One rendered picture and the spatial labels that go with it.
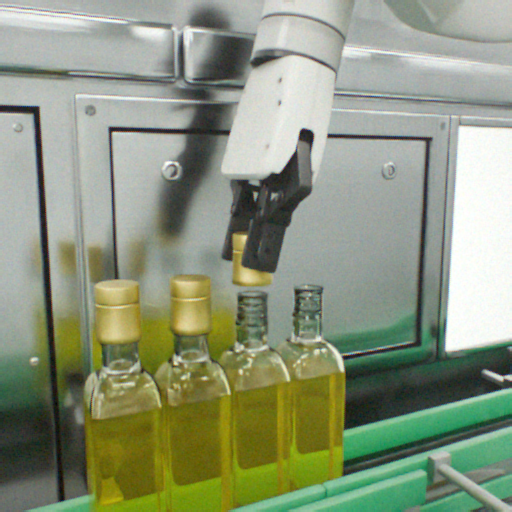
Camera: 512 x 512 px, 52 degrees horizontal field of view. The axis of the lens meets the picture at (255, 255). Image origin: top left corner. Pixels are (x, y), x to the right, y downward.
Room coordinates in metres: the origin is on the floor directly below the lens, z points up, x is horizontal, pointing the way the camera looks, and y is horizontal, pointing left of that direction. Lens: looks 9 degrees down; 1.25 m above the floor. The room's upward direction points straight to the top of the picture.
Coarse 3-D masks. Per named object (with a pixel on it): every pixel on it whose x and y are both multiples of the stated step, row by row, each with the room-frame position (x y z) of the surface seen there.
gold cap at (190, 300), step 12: (180, 276) 0.43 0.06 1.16; (192, 276) 0.43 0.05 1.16; (204, 276) 0.43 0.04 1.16; (180, 288) 0.41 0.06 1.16; (192, 288) 0.41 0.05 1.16; (204, 288) 0.42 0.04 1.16; (180, 300) 0.41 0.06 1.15; (192, 300) 0.41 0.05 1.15; (204, 300) 0.42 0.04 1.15; (180, 312) 0.41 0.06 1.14; (192, 312) 0.41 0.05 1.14; (204, 312) 0.42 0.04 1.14; (180, 324) 0.41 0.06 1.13; (192, 324) 0.41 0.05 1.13; (204, 324) 0.42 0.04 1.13
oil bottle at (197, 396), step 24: (168, 360) 0.43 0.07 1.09; (168, 384) 0.40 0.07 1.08; (192, 384) 0.40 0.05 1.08; (216, 384) 0.41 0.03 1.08; (168, 408) 0.39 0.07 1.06; (192, 408) 0.40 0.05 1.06; (216, 408) 0.41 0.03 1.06; (168, 432) 0.40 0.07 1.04; (192, 432) 0.40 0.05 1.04; (216, 432) 0.41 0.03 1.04; (168, 456) 0.40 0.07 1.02; (192, 456) 0.40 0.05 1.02; (216, 456) 0.41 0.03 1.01; (168, 480) 0.40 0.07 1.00; (192, 480) 0.40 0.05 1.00; (216, 480) 0.41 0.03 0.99; (168, 504) 0.40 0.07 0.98; (192, 504) 0.40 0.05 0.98; (216, 504) 0.41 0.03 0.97
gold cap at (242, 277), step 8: (240, 232) 0.46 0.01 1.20; (232, 240) 0.45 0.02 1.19; (240, 240) 0.44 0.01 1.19; (240, 248) 0.44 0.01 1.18; (240, 256) 0.44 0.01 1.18; (240, 272) 0.44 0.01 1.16; (248, 272) 0.44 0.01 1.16; (256, 272) 0.44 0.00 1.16; (264, 272) 0.44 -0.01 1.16; (232, 280) 0.45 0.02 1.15; (240, 280) 0.44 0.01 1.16; (248, 280) 0.44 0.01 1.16; (256, 280) 0.44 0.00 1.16; (264, 280) 0.44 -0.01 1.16
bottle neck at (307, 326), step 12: (300, 288) 0.49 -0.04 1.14; (312, 288) 0.49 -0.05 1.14; (300, 300) 0.47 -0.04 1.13; (312, 300) 0.47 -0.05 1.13; (300, 312) 0.47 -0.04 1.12; (312, 312) 0.46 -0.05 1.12; (300, 324) 0.47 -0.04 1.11; (312, 324) 0.47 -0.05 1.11; (300, 336) 0.47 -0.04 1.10; (312, 336) 0.47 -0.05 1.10
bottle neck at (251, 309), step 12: (240, 300) 0.44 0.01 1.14; (252, 300) 0.44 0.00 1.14; (264, 300) 0.45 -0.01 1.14; (240, 312) 0.44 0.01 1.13; (252, 312) 0.44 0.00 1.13; (264, 312) 0.45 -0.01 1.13; (240, 324) 0.44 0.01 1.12; (252, 324) 0.44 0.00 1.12; (264, 324) 0.45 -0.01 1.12; (240, 336) 0.45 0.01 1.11; (252, 336) 0.44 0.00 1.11; (264, 336) 0.45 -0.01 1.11; (240, 348) 0.44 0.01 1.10; (252, 348) 0.44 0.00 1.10; (264, 348) 0.45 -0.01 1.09
